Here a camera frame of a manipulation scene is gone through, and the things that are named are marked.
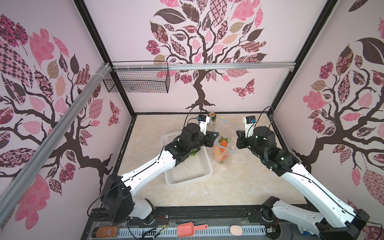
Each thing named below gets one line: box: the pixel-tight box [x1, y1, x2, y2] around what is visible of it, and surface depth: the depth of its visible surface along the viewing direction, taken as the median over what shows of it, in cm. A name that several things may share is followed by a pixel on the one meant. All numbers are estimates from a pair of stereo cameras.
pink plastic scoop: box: [177, 222, 209, 237], surface depth 71 cm
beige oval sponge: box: [230, 225, 243, 236], surface depth 71 cm
